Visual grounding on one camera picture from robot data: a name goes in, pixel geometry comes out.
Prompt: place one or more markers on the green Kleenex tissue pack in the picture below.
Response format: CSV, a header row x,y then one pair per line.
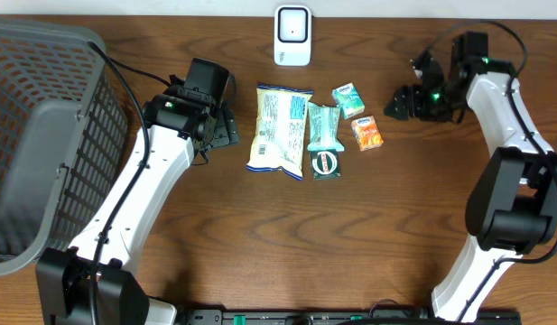
x,y
349,101

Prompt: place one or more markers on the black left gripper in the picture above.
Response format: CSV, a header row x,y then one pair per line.
x,y
227,127

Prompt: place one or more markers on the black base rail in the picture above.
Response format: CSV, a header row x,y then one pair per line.
x,y
384,315

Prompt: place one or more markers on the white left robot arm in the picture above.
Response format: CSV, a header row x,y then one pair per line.
x,y
93,280

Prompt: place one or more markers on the grey plastic mesh basket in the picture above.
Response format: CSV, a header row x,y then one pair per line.
x,y
62,136

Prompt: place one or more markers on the mint green snack packet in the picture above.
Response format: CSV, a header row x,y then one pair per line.
x,y
324,122

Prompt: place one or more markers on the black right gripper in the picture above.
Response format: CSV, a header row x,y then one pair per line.
x,y
411,105

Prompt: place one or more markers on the cream blue snack bag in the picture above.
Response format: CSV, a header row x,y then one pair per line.
x,y
280,129

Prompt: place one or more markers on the white barcode scanner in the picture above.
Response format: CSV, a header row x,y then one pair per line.
x,y
292,35

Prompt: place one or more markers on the dark green round-logo packet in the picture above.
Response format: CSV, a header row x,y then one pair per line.
x,y
325,165

